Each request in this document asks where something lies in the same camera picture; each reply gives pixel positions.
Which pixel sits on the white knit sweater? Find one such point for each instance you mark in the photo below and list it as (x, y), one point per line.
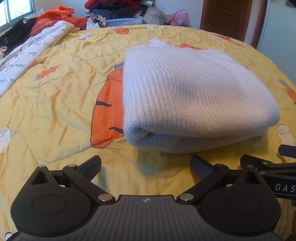
(189, 92)

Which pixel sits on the light blue blanket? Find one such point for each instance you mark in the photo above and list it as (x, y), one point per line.
(124, 22)

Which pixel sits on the white and black plastic bag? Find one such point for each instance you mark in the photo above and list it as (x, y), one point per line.
(94, 23)

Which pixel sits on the grey patterned cloth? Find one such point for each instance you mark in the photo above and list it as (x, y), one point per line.
(33, 15)

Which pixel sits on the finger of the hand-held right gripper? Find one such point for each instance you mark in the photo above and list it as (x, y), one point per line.
(251, 160)
(288, 151)

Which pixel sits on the orange plastic bag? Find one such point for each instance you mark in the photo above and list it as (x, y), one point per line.
(50, 19)

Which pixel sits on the pink plastic bag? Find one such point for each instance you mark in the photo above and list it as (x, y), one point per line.
(179, 18)

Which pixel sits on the white script print quilt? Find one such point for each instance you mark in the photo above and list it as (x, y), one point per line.
(30, 48)

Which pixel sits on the black white checked cloth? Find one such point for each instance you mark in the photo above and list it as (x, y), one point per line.
(85, 14)

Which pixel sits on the clear plastic bag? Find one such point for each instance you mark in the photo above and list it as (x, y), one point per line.
(155, 15)

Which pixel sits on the pile of clothes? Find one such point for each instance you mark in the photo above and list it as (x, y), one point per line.
(111, 8)

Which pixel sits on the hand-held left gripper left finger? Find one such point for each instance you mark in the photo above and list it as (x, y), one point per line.
(91, 167)

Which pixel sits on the brown wooden door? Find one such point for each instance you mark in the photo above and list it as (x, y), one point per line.
(226, 16)

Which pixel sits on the yellow carrot print bedspread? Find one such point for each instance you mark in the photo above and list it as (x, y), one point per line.
(57, 97)

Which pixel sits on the window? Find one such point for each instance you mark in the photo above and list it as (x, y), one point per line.
(18, 9)

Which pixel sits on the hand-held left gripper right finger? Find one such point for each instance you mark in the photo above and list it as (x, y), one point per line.
(201, 167)

